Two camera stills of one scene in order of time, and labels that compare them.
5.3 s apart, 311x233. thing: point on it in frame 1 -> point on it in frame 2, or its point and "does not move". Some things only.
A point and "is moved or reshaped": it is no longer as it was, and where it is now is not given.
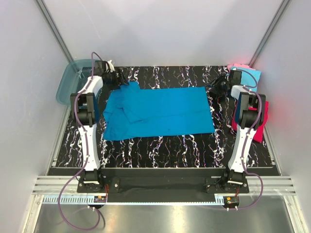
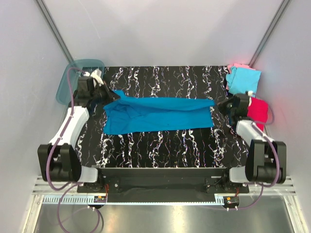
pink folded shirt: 236,65 does not move
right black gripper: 215,83 -> 221,104
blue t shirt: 130,111 is moved or reshaped
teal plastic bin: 73,77 does not move
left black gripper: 120,80 -> 111,96
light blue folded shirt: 248,79 does not move
